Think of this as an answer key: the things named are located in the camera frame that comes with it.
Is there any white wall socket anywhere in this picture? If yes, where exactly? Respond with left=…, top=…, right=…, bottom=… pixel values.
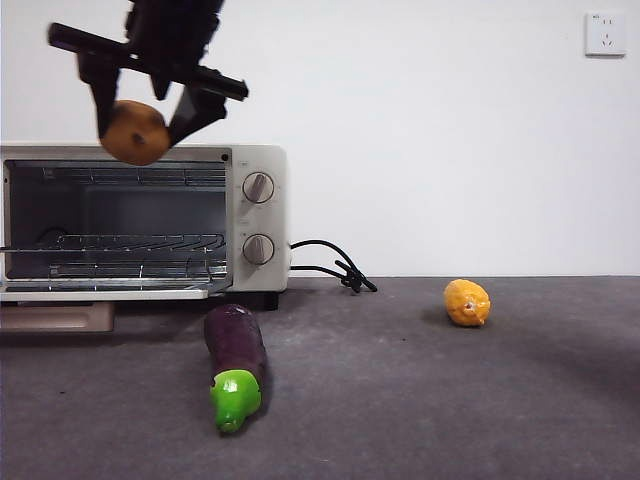
left=584, top=12, right=627, bottom=58

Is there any yellow corn cob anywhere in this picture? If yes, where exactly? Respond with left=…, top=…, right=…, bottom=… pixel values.
left=442, top=279, right=492, bottom=329

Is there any glass oven door beige handle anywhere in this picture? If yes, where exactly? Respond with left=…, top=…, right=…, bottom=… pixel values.
left=0, top=287, right=211, bottom=334

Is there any metal wire oven rack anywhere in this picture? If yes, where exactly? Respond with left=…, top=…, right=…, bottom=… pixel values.
left=0, top=232, right=227, bottom=254

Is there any beige oven knob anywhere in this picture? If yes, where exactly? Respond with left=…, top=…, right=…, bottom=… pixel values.
left=242, top=172, right=275, bottom=205
left=242, top=233, right=275, bottom=266

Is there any brown potato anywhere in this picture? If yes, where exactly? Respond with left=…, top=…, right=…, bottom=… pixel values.
left=99, top=99, right=170, bottom=167

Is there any white toaster oven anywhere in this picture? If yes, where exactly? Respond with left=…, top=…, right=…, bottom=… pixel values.
left=0, top=143, right=290, bottom=311

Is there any black oven power cable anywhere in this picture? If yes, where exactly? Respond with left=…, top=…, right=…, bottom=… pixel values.
left=288, top=239, right=379, bottom=295

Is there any purple eggplant green stem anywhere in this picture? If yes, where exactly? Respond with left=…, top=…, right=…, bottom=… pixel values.
left=203, top=304, right=269, bottom=435

